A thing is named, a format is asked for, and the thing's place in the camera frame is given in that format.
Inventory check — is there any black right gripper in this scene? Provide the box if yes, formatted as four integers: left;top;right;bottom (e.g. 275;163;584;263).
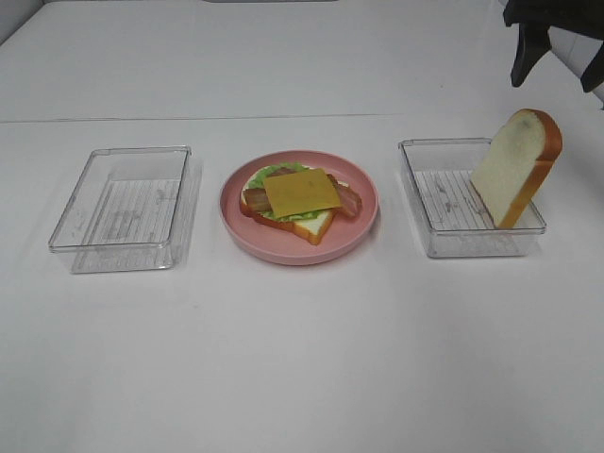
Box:
503;0;604;92

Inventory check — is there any red bacon strip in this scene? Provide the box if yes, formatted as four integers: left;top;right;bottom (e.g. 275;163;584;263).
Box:
259;168;361;222

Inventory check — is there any yellow cheese slice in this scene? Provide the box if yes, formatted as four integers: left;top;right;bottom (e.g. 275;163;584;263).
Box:
263;168;341;218

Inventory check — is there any white bread slice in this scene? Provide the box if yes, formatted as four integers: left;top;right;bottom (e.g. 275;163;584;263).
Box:
470;109;562;229
240;162;362;245

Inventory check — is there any green lettuce leaf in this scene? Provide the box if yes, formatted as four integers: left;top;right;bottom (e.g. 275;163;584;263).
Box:
241;162;341;223

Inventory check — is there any brown bacon strip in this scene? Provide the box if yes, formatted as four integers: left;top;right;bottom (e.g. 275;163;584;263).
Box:
243;188;273;212

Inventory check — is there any clear plastic right container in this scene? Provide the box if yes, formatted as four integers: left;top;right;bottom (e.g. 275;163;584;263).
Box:
398;138;546;259

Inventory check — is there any clear plastic container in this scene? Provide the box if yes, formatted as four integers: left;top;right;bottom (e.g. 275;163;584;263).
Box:
398;138;546;259
48;146;195;274

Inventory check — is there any pink round plate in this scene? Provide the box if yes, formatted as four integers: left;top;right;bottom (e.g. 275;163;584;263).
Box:
220;150;378;265

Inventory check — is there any clear plastic left container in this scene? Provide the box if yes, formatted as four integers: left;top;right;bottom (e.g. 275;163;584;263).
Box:
48;146;195;274

